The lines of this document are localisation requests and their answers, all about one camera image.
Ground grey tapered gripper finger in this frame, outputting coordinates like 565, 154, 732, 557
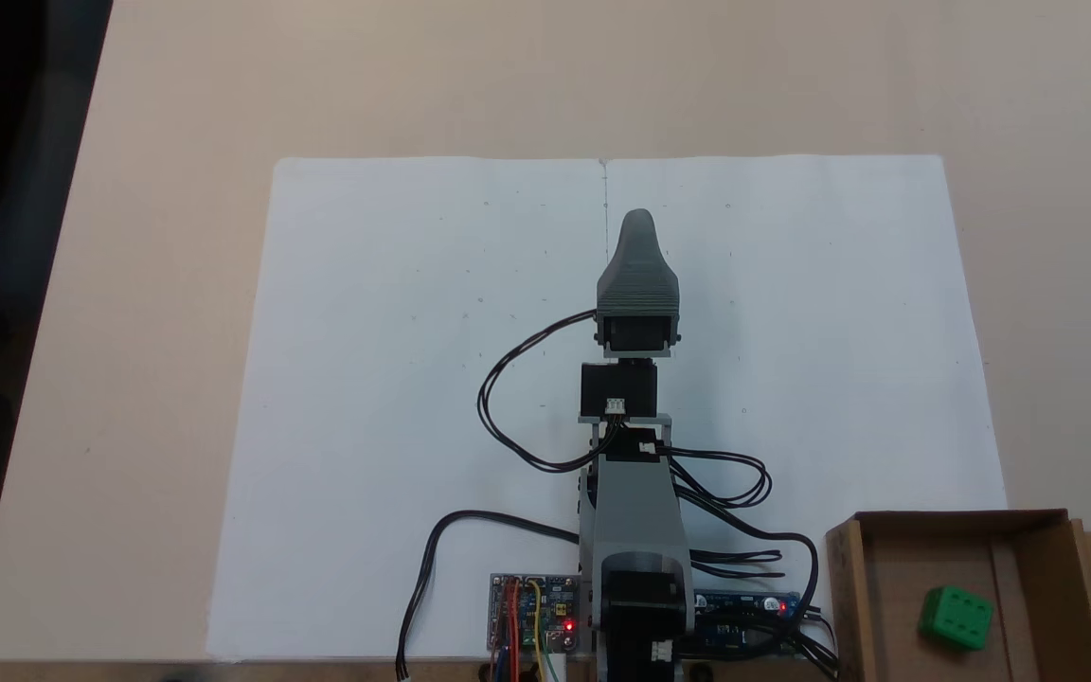
596, 208, 681, 316

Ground green dice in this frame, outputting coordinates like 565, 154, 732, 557
918, 585, 994, 653

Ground white paper sheet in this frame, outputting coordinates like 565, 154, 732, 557
602, 153, 1009, 664
206, 156, 609, 662

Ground brown cardboard box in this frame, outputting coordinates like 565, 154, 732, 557
825, 509, 1091, 682

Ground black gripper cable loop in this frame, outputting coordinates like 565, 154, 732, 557
476, 309, 624, 473

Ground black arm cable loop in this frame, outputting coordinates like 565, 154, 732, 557
661, 445, 774, 510

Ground circuit board with coloured wires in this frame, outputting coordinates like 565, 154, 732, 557
489, 573, 581, 655

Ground long black arm cable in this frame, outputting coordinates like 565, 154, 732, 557
673, 478, 838, 678

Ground black cable on table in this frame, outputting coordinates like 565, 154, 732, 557
396, 511, 582, 681

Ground yellow jumper wire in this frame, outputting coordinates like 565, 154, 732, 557
528, 580, 549, 682

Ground red jumper wire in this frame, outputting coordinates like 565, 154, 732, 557
504, 580, 521, 682

